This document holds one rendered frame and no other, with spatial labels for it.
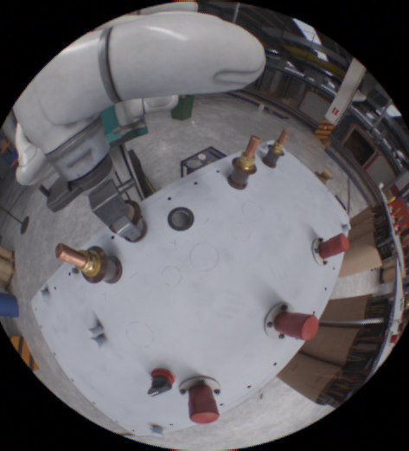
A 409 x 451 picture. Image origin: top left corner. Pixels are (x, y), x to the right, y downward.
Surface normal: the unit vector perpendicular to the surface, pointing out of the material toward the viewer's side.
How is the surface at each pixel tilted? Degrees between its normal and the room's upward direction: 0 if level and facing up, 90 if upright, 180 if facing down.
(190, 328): 0
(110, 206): 90
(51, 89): 92
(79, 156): 90
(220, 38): 74
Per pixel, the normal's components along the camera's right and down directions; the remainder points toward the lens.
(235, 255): 0.11, -0.42
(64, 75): 0.40, 0.83
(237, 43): 0.49, 0.65
